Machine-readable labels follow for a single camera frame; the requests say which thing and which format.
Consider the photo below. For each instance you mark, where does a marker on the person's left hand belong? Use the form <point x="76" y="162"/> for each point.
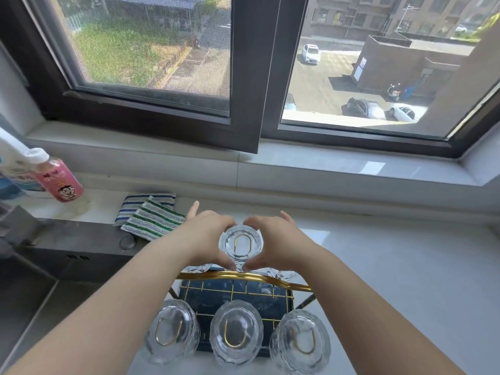
<point x="201" y="238"/>

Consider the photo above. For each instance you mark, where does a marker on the person's right hand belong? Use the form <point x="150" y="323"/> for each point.
<point x="283" y="244"/>

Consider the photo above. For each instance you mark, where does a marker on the person's right little finger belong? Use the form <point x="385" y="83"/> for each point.
<point x="288" y="218"/>

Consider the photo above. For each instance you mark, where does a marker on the person's left thumb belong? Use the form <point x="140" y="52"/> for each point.
<point x="224" y="259"/>

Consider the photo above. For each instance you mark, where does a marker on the person's left little finger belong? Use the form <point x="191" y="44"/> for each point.
<point x="192" y="210"/>

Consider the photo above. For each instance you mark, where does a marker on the person's right thumb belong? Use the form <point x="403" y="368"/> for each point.
<point x="253" y="263"/>

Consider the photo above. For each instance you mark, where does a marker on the clear faceted drinking glass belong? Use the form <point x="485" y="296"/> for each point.
<point x="240" y="242"/>
<point x="172" y="331"/>
<point x="285" y="274"/>
<point x="300" y="341"/>
<point x="199" y="267"/>
<point x="236" y="332"/>

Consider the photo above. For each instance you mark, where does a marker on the person's right forearm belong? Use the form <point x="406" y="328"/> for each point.
<point x="371" y="312"/>

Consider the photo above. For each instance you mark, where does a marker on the person's left forearm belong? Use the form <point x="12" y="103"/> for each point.
<point x="101" y="312"/>

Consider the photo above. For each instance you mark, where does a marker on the green striped scouring cloth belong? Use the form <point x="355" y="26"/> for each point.
<point x="154" y="222"/>

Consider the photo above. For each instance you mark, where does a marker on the dark blue drip tray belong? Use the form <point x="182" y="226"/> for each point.
<point x="205" y="304"/>

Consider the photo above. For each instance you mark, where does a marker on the blue striped scouring cloth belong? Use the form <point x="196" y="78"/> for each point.
<point x="136" y="203"/>

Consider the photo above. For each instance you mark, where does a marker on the white stone window sill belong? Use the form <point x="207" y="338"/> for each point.
<point x="312" y="167"/>

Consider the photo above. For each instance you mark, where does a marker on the round metal sink hole cover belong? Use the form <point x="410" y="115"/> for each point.
<point x="127" y="242"/>

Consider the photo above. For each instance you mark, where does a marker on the dark window sash with screen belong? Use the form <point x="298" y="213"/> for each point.
<point x="156" y="109"/>

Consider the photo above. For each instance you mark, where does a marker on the black parked car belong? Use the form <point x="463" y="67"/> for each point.
<point x="361" y="108"/>

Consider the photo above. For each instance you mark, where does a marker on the pink bottle with white cap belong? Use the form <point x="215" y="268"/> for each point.
<point x="58" y="179"/>

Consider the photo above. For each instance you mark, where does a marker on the stainless steel sink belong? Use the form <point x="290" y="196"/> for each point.
<point x="58" y="269"/>

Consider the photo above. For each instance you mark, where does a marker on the white parked car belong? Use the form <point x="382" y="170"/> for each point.
<point x="310" y="53"/>
<point x="402" y="113"/>

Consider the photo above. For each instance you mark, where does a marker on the parked scooter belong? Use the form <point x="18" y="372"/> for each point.
<point x="393" y="92"/>

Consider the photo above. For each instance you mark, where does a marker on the blue and white detergent bottle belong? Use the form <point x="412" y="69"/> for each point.
<point x="11" y="179"/>

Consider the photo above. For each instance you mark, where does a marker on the low brown building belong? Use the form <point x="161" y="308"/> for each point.
<point x="410" y="66"/>

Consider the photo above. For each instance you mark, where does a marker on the dark fixed window frame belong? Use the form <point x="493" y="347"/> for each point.
<point x="351" y="138"/>

